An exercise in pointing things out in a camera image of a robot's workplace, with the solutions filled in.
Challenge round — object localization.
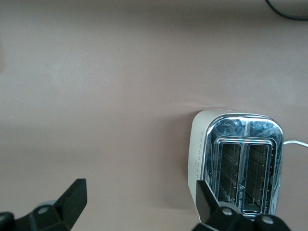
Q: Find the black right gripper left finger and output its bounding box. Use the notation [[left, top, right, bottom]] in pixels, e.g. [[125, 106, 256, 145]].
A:
[[14, 178, 87, 231]]

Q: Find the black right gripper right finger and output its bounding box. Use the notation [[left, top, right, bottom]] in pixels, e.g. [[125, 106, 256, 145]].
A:
[[194, 180, 256, 231]]

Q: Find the chrome and cream toaster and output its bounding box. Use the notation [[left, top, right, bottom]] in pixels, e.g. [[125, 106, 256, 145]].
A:
[[187, 109, 284, 219]]

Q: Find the white toaster power cord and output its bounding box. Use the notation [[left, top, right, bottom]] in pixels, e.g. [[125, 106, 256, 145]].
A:
[[283, 140, 308, 148]]

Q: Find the black looped floor cable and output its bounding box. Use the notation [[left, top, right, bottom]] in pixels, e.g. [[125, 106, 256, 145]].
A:
[[264, 0, 308, 21]]

